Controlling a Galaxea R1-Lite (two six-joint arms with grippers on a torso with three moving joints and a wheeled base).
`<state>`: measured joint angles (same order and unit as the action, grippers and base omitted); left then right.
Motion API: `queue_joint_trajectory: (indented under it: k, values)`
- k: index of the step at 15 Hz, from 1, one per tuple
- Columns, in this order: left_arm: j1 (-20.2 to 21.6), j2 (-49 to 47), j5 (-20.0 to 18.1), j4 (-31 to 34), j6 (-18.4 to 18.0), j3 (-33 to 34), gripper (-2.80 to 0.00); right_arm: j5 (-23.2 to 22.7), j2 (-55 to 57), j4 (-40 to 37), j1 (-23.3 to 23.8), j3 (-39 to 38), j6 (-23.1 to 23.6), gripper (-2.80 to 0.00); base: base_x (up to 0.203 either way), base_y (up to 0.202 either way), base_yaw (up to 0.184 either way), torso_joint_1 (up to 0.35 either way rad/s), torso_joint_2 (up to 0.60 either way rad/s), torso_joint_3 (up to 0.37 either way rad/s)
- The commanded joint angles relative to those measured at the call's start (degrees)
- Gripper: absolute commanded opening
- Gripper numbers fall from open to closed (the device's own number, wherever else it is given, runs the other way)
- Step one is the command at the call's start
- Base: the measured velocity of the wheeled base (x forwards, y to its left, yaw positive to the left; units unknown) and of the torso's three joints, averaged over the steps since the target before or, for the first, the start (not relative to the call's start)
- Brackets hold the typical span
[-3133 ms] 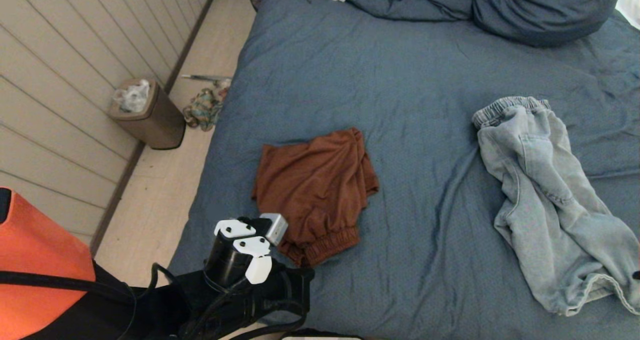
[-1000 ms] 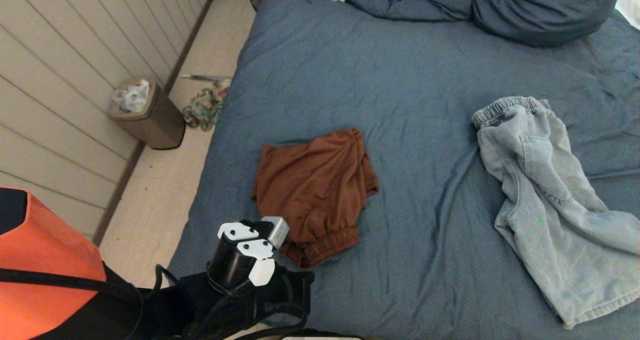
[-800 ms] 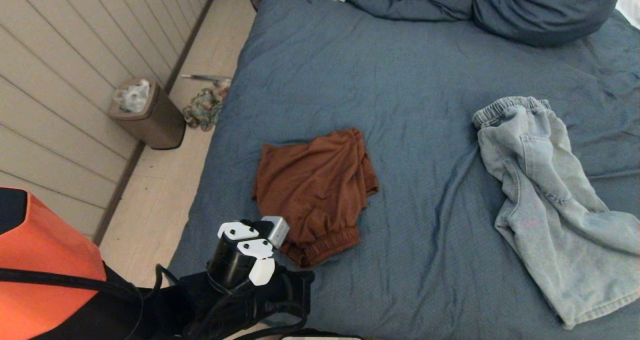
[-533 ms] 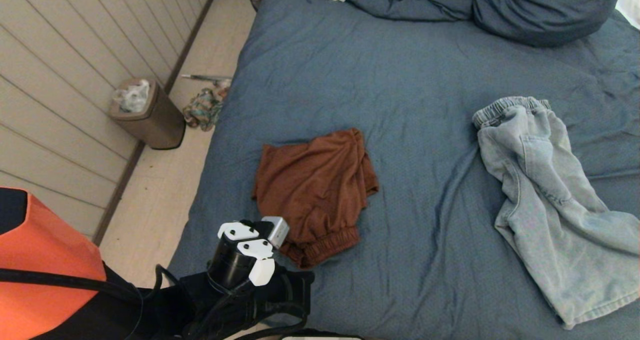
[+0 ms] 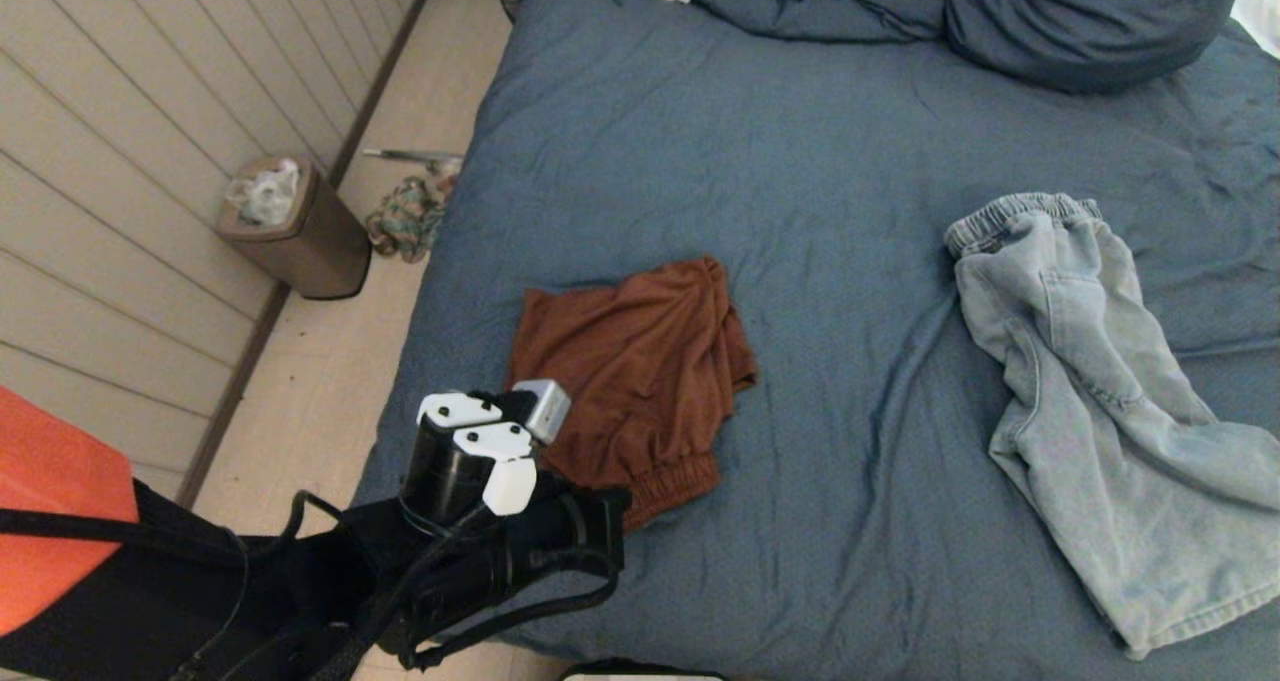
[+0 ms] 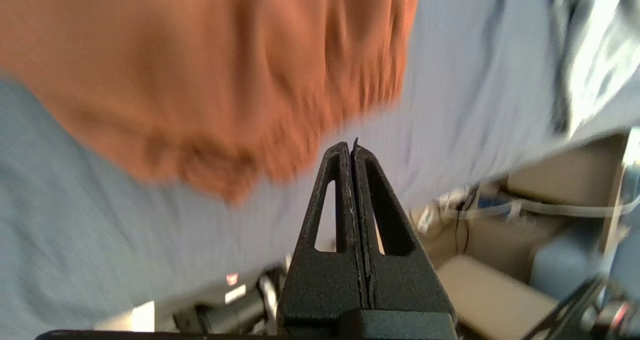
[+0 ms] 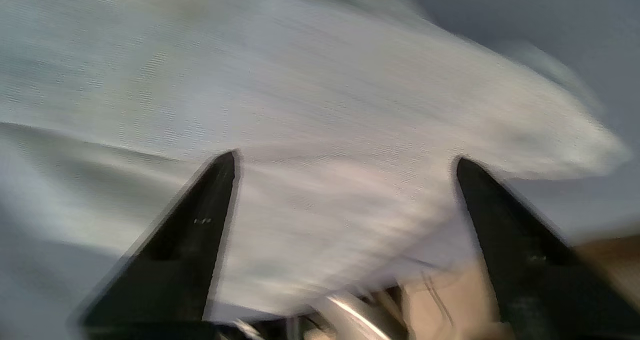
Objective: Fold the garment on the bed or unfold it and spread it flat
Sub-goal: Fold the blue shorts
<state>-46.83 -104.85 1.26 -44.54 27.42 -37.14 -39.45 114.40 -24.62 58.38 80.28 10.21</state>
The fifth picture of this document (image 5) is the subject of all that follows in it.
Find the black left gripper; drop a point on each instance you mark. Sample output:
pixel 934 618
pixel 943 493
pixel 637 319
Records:
pixel 445 471

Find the rust brown garment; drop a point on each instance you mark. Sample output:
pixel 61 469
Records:
pixel 640 361

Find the light blue denim shorts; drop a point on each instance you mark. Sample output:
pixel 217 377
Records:
pixel 1100 411

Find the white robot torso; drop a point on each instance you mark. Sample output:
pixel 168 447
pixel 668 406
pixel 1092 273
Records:
pixel 640 676

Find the colourful crumpled cloth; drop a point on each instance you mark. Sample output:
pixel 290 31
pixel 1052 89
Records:
pixel 405 219

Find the brown trash bin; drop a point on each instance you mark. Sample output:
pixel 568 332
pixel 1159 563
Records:
pixel 325 251

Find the grey metal rod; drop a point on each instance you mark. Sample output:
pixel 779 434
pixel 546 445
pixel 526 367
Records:
pixel 410 154

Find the blue bed sheet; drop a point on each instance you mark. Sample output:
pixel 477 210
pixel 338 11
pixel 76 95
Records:
pixel 800 111

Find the white plastic bin bag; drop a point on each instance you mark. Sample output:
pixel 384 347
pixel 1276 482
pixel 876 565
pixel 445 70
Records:
pixel 268 197

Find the bunched blue duvet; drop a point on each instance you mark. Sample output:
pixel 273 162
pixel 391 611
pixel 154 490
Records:
pixel 820 1

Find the blue pillow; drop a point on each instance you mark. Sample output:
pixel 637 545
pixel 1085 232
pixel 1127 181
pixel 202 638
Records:
pixel 1090 21

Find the white pillow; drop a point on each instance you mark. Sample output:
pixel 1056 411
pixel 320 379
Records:
pixel 1264 6

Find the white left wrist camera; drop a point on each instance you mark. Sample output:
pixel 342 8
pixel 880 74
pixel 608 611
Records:
pixel 510 486

